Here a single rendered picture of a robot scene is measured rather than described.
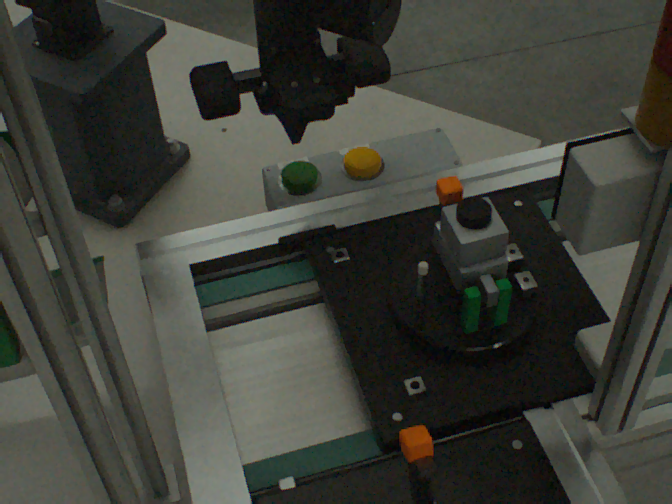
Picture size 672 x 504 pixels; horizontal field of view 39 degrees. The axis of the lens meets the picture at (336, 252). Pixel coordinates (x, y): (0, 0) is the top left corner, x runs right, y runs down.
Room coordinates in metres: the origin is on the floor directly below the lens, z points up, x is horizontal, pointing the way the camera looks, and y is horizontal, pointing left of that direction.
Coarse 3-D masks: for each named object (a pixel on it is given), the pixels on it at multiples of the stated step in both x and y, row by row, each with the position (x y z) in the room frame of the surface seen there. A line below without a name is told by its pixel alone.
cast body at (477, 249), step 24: (456, 216) 0.55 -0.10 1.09; (480, 216) 0.54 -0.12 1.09; (456, 240) 0.53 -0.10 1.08; (480, 240) 0.52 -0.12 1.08; (504, 240) 0.53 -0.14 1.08; (456, 264) 0.52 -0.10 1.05; (480, 264) 0.52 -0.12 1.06; (504, 264) 0.52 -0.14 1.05; (456, 288) 0.52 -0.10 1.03; (480, 288) 0.51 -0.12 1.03
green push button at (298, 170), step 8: (288, 168) 0.74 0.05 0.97; (296, 168) 0.74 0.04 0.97; (304, 168) 0.74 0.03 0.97; (312, 168) 0.74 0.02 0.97; (288, 176) 0.73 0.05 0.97; (296, 176) 0.72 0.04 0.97; (304, 176) 0.72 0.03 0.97; (312, 176) 0.72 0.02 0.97; (288, 184) 0.72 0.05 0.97; (296, 184) 0.71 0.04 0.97; (304, 184) 0.71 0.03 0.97; (312, 184) 0.72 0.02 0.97
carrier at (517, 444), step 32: (448, 448) 0.39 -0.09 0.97; (480, 448) 0.39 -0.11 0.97; (512, 448) 0.39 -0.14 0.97; (320, 480) 0.37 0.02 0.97; (352, 480) 0.37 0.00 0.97; (384, 480) 0.37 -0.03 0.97; (448, 480) 0.37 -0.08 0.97; (480, 480) 0.36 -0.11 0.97; (512, 480) 0.36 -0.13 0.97; (544, 480) 0.36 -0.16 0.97
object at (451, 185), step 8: (456, 176) 0.61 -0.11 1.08; (440, 184) 0.60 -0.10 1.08; (448, 184) 0.60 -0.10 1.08; (456, 184) 0.60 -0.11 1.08; (440, 192) 0.59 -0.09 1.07; (448, 192) 0.59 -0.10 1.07; (456, 192) 0.59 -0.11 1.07; (440, 200) 0.59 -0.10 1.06; (448, 200) 0.59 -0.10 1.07; (456, 200) 0.59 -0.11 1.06; (440, 208) 0.60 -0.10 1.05; (440, 216) 0.60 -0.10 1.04
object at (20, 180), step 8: (48, 128) 0.54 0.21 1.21; (0, 136) 0.44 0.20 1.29; (8, 136) 0.54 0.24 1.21; (0, 144) 0.43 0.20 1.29; (8, 144) 0.53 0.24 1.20; (8, 152) 0.44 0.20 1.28; (8, 160) 0.43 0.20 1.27; (16, 160) 0.45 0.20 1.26; (16, 168) 0.44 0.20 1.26; (16, 176) 0.44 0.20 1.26; (24, 176) 0.45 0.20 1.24; (16, 184) 0.43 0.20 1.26; (24, 184) 0.44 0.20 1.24; (24, 192) 0.44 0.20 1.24; (24, 200) 0.43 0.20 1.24
